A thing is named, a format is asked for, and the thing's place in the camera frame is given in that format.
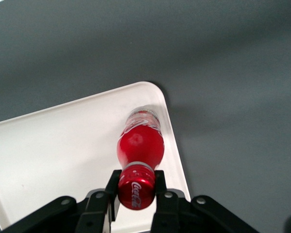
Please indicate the red coke bottle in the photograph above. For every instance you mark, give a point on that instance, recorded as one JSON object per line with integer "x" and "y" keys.
{"x": 140, "y": 148}

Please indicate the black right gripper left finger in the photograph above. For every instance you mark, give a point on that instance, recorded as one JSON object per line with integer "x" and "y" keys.
{"x": 94, "y": 211}

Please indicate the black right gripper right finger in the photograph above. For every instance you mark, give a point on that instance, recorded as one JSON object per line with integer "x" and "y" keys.
{"x": 169, "y": 211}

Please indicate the white plastic tray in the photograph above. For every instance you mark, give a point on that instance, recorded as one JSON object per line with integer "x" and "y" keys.
{"x": 51, "y": 150}

